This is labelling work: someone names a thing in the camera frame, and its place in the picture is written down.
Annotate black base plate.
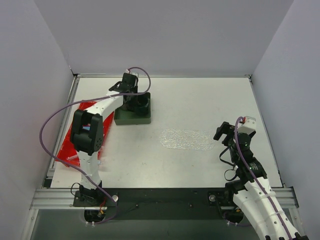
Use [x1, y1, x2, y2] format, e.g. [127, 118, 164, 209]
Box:
[72, 188, 244, 224]

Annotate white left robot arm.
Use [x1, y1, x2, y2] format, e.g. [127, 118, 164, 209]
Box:
[70, 72, 139, 206]

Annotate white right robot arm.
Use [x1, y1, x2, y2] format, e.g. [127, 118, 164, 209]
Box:
[213, 116, 308, 240]

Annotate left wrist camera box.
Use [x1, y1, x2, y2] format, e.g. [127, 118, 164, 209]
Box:
[125, 69, 139, 78]

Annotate green plastic tray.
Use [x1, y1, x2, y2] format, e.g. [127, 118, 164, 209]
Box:
[114, 92, 152, 126]

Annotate dark green mug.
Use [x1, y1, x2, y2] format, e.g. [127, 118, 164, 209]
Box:
[125, 95, 149, 116]

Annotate clear textured oval tray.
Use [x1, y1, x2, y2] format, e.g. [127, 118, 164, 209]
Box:
[159, 129, 215, 151]

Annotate aluminium frame rail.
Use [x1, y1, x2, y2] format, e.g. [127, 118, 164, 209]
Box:
[29, 186, 300, 211]

